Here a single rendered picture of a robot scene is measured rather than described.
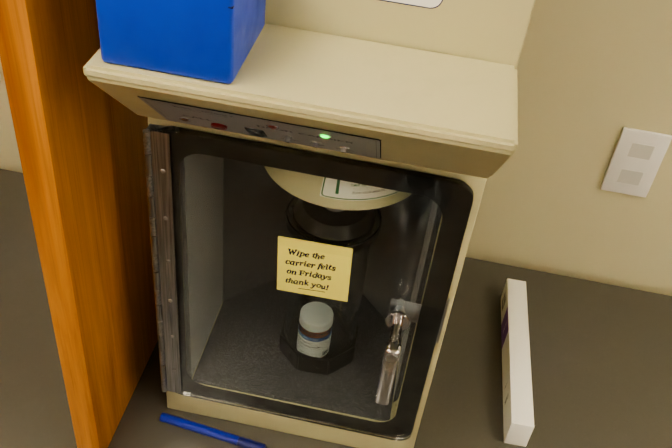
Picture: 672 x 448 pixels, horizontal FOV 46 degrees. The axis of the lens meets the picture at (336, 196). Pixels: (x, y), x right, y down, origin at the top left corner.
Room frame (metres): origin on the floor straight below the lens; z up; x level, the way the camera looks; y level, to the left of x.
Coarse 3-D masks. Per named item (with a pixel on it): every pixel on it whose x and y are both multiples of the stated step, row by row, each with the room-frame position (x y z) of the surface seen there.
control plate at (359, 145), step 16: (160, 112) 0.54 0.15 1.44; (176, 112) 0.53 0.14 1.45; (192, 112) 0.52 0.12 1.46; (208, 112) 0.51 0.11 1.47; (224, 112) 0.50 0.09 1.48; (240, 128) 0.54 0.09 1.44; (256, 128) 0.53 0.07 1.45; (288, 128) 0.51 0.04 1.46; (304, 128) 0.50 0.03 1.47; (304, 144) 0.55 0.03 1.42; (320, 144) 0.54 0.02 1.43; (336, 144) 0.53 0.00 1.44; (352, 144) 0.52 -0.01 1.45; (368, 144) 0.51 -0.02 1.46
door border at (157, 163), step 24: (168, 144) 0.59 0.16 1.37; (168, 168) 0.59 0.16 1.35; (168, 192) 0.59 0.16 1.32; (168, 216) 0.59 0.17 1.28; (168, 240) 0.59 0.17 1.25; (168, 264) 0.59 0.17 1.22; (168, 288) 0.59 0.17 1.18; (168, 312) 0.59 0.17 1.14; (168, 336) 0.59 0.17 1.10; (168, 360) 0.59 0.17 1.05; (168, 384) 0.59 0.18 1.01
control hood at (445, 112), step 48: (288, 48) 0.55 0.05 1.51; (336, 48) 0.56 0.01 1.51; (384, 48) 0.57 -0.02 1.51; (144, 96) 0.51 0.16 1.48; (192, 96) 0.48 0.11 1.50; (240, 96) 0.48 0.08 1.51; (288, 96) 0.48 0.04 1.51; (336, 96) 0.49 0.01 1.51; (384, 96) 0.50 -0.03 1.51; (432, 96) 0.51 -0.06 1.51; (480, 96) 0.52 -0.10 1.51; (384, 144) 0.50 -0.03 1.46; (432, 144) 0.48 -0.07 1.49; (480, 144) 0.46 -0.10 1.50
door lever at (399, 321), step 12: (396, 312) 0.57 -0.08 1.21; (396, 324) 0.55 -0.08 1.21; (408, 324) 0.56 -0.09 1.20; (396, 336) 0.54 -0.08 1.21; (396, 348) 0.52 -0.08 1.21; (384, 360) 0.52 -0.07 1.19; (396, 360) 0.51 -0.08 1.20; (384, 372) 0.52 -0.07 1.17; (384, 384) 0.52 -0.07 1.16; (384, 396) 0.52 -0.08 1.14
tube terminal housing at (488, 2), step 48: (288, 0) 0.59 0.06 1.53; (336, 0) 0.59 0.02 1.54; (480, 0) 0.58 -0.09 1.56; (528, 0) 0.57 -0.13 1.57; (432, 48) 0.58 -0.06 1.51; (480, 48) 0.58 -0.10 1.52; (288, 144) 0.59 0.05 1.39; (480, 192) 0.57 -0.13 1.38; (288, 432) 0.59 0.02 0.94; (336, 432) 0.58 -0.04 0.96
